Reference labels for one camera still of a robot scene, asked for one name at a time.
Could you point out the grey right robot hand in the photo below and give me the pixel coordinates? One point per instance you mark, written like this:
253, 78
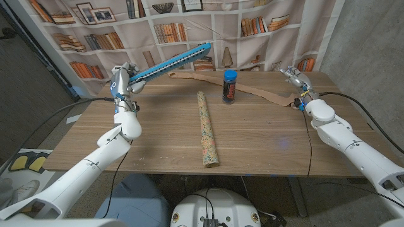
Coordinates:
300, 82

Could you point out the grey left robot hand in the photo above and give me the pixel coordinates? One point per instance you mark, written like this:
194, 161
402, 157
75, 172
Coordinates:
120, 82

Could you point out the blue toy keyboard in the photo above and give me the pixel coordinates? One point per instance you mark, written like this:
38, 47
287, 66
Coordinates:
173, 63

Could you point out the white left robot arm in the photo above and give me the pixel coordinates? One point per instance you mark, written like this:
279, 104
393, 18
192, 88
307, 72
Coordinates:
94, 167

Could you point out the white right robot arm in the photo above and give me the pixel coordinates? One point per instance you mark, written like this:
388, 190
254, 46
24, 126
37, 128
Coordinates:
353, 145

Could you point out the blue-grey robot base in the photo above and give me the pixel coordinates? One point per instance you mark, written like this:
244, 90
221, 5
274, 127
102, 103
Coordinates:
135, 201

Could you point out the floral wrapping paper roll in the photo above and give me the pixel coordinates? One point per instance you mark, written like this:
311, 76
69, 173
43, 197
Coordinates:
206, 132

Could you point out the dark can with blue lid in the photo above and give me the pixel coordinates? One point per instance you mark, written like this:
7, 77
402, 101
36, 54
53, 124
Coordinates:
229, 88

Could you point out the printed bookshelf backdrop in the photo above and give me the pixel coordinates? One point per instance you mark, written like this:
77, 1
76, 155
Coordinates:
221, 28

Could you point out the grey metal table leg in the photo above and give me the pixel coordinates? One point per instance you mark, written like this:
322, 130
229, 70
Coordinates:
298, 197

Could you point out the yellow and black floor mat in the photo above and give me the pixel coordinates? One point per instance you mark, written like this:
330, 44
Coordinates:
28, 162

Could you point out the black floor adapter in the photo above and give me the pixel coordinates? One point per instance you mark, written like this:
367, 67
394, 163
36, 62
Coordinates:
274, 219

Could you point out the white shoe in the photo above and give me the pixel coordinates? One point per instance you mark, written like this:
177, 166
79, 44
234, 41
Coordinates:
23, 192

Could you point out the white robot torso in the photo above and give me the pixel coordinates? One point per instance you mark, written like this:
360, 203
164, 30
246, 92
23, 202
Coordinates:
214, 205

